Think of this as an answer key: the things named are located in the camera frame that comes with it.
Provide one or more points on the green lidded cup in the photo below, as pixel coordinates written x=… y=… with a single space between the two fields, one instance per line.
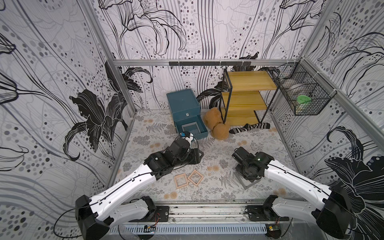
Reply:
x=302 y=103

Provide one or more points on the pink brooch box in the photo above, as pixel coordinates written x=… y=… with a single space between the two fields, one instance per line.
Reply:
x=195 y=178
x=181 y=181

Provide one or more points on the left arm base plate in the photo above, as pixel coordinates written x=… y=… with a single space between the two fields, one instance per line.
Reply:
x=160 y=215

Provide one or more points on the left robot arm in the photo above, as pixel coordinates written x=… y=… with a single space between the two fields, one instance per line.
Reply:
x=97 y=214

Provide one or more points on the teal drawer cabinet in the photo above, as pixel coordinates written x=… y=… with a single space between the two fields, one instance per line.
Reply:
x=185 y=109

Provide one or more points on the striped sock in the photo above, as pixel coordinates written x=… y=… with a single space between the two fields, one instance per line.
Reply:
x=248 y=127

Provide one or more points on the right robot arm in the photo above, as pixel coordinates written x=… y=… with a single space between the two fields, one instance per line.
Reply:
x=328 y=207

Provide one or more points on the brown teddy bear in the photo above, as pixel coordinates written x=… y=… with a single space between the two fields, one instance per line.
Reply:
x=213 y=121

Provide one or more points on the grey brooch box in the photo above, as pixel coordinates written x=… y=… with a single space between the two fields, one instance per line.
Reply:
x=192 y=128
x=246 y=184

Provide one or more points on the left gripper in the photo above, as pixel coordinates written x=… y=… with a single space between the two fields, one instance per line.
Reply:
x=194 y=159

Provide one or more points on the yellow wooden shelf rack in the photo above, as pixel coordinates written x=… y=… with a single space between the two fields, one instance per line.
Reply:
x=241 y=100

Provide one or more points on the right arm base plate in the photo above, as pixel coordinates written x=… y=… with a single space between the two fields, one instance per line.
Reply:
x=258 y=213

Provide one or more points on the white slotted cable duct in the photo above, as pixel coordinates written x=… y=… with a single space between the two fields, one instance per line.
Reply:
x=184 y=229

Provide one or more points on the black wire basket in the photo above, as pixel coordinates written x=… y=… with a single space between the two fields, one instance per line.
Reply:
x=294 y=80

